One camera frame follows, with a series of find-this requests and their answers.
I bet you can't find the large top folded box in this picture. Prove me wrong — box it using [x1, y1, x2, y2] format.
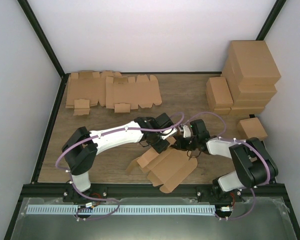
[228, 40, 281, 86]

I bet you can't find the lone small folded box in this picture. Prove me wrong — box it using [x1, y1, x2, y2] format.
[237, 117, 268, 141]

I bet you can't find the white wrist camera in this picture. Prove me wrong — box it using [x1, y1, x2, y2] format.
[159, 127, 178, 140]
[178, 124, 192, 138]

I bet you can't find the cardboard box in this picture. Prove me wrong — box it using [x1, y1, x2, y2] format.
[125, 147, 198, 194]

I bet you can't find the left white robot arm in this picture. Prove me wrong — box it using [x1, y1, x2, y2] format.
[61, 113, 177, 202]

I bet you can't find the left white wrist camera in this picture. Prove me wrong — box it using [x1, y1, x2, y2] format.
[159, 127, 178, 140]

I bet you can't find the flat cardboard blank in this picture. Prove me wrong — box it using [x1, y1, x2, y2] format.
[65, 70, 122, 116]
[105, 74, 162, 113]

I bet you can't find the flat cardboard blank middle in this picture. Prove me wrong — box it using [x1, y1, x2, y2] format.
[105, 74, 162, 113]

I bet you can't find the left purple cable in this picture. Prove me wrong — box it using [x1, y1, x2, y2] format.
[55, 111, 186, 223]

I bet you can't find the black aluminium frame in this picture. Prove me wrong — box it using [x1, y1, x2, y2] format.
[4, 0, 300, 240]

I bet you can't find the flat cardboard blank left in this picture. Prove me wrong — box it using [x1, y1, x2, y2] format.
[65, 70, 122, 116]

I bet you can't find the small folded box left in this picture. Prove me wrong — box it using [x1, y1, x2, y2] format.
[206, 76, 234, 110]

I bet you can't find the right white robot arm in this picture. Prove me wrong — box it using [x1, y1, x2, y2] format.
[172, 119, 279, 202]

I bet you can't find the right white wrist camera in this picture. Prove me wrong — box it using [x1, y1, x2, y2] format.
[178, 124, 192, 138]

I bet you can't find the light blue slotted rail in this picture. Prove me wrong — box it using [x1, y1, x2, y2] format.
[26, 204, 216, 216]

